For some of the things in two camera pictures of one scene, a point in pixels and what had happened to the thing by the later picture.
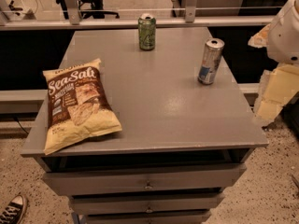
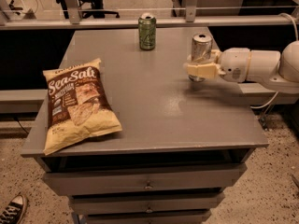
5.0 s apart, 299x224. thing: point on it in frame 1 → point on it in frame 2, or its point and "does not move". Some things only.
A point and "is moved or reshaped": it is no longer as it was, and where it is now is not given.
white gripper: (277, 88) → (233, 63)
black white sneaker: (15, 211) does not move
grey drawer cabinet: (181, 143) does not move
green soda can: (147, 32) does not move
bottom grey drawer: (149, 217) does not move
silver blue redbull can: (212, 53) is moved or reshaped
